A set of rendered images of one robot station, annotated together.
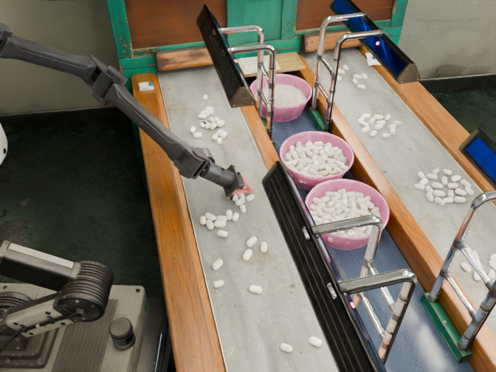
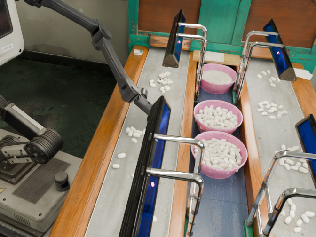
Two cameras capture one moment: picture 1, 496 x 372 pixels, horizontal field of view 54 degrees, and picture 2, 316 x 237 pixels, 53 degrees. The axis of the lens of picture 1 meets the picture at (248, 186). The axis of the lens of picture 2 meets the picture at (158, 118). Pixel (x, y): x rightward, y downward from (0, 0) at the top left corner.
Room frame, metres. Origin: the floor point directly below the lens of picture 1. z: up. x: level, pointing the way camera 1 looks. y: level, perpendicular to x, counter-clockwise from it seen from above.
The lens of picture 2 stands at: (-0.03, -0.40, 1.79)
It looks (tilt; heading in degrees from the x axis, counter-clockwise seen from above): 38 degrees down; 19
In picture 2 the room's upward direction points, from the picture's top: 4 degrees clockwise
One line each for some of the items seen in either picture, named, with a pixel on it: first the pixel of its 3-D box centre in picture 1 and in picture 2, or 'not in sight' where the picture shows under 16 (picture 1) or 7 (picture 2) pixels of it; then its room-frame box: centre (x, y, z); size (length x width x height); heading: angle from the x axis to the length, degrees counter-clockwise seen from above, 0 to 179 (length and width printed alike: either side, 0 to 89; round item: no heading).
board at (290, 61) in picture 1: (266, 64); (216, 58); (2.01, -0.08, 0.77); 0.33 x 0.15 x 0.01; 104
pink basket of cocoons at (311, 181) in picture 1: (315, 163); (216, 120); (1.37, -0.25, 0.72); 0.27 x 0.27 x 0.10
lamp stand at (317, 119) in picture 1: (344, 77); (256, 73); (1.67, -0.38, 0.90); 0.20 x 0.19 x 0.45; 14
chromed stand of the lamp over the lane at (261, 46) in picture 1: (244, 91); (186, 65); (1.57, 0.01, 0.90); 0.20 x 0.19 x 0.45; 14
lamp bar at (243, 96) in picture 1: (221, 49); (176, 35); (1.56, 0.09, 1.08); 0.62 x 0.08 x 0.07; 14
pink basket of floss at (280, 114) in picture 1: (280, 99); (215, 79); (1.79, -0.14, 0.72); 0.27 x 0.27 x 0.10
